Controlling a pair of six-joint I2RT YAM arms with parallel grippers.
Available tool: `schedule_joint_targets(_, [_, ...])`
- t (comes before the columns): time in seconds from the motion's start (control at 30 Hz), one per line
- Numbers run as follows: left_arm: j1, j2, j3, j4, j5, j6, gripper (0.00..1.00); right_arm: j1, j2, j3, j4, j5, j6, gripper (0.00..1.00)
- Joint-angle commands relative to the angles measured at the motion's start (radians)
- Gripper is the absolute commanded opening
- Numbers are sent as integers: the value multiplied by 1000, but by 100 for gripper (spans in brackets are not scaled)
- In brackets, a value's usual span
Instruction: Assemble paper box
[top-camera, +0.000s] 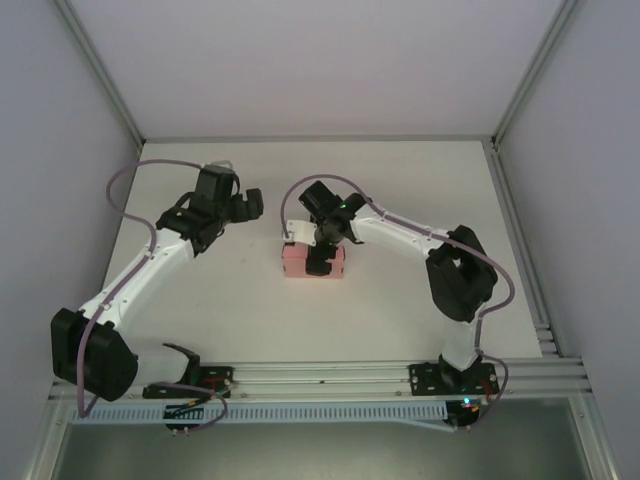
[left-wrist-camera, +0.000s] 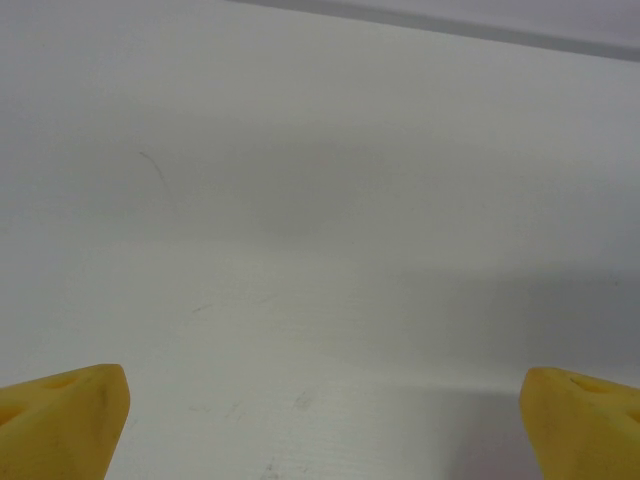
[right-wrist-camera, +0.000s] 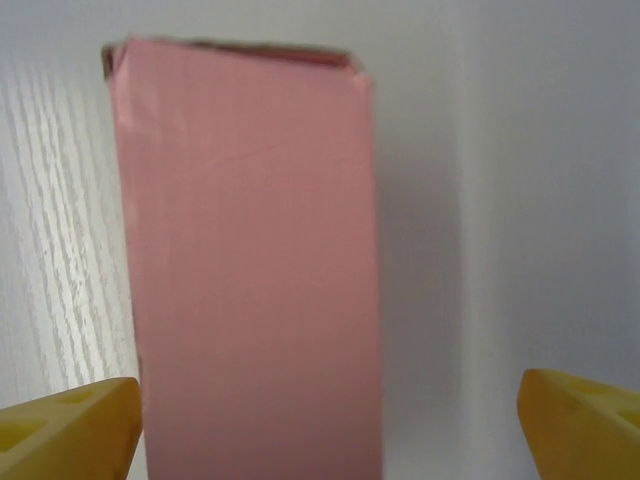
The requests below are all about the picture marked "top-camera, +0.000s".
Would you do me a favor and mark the pink paper box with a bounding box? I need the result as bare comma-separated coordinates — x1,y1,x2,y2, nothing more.
281,241,347,280

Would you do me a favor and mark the black left controller board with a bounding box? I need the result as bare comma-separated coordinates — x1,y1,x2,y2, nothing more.
163,403,207,432

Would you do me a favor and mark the black controller board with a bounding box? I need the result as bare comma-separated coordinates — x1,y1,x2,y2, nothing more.
163,403,207,432
448,396,485,430

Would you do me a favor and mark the black right controller board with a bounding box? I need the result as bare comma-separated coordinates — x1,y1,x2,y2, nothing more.
448,396,485,430

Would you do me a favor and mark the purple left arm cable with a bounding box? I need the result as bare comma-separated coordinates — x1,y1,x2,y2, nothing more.
78,158,207,420

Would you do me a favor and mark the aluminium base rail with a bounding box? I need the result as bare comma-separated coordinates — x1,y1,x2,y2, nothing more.
48,355,585,401

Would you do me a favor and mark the white slotted cable duct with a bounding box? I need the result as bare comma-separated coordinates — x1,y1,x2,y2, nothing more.
78,402,450,427

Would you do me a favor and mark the aluminium frame post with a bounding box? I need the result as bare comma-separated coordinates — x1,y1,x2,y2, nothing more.
490,0,582,149
58,0,147,149

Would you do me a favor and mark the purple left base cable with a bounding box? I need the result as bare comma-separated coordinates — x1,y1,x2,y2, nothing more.
147,380,229,432

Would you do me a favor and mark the aluminium side rail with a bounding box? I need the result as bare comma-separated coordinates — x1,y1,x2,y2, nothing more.
485,140,565,359

